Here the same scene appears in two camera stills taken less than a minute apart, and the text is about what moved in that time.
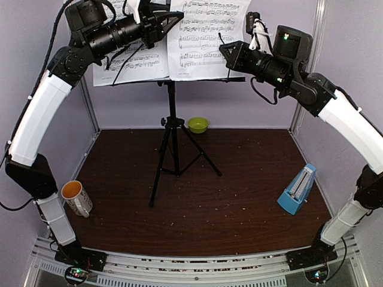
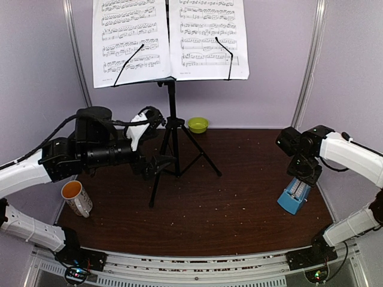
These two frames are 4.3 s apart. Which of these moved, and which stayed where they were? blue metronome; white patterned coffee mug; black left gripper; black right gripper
Moved: black left gripper; black right gripper
Stayed: blue metronome; white patterned coffee mug
